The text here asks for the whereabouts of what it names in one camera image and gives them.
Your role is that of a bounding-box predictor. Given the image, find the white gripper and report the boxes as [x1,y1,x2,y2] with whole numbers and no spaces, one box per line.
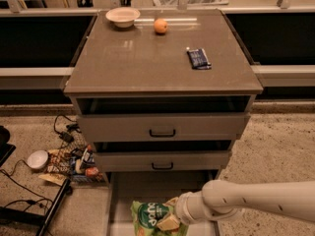
[157,192,206,231]

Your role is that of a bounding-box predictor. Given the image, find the green rice chip bag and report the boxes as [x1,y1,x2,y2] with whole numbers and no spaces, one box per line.
[131,201,188,236]

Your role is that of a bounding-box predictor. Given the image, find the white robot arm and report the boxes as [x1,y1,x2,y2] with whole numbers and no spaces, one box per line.
[157,180,315,231]

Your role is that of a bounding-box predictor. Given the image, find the bottom grey drawer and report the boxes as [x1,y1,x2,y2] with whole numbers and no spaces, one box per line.
[106,170,213,236]

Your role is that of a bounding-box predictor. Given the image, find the grey drawer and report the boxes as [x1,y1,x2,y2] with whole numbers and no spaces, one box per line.
[106,170,213,236]
[74,95,253,143]
[94,141,231,172]

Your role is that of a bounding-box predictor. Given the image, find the middle grey drawer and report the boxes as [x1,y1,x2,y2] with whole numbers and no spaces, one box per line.
[94,141,231,172]

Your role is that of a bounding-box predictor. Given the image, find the top grey drawer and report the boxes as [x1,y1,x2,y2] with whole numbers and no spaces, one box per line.
[74,95,253,143]

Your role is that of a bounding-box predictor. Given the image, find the grey drawer cabinet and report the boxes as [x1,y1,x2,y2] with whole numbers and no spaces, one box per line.
[65,10,262,233]

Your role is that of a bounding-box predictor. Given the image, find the white bowl on counter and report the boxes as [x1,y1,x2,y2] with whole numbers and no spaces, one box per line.
[105,7,140,29]

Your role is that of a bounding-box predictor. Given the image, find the black power adapter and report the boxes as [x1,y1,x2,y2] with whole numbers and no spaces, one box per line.
[60,132,74,143]

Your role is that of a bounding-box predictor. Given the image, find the white bowl on floor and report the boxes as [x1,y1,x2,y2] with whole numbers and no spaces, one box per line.
[27,150,48,170]

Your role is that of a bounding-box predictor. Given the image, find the dark blue snack packet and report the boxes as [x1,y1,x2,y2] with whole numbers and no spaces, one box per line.
[186,48,212,70]

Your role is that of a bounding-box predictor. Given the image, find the orange fruit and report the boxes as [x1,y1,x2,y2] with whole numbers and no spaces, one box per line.
[154,19,168,34]

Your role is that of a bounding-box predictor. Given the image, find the wire basket of snacks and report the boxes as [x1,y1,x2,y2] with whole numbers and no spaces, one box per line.
[39,145,105,186]

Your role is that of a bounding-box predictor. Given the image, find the black cable on floor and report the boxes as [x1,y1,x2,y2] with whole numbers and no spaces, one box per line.
[0,158,54,214]

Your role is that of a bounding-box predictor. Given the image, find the black stand frame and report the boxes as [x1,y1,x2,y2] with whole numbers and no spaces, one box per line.
[0,179,72,236]

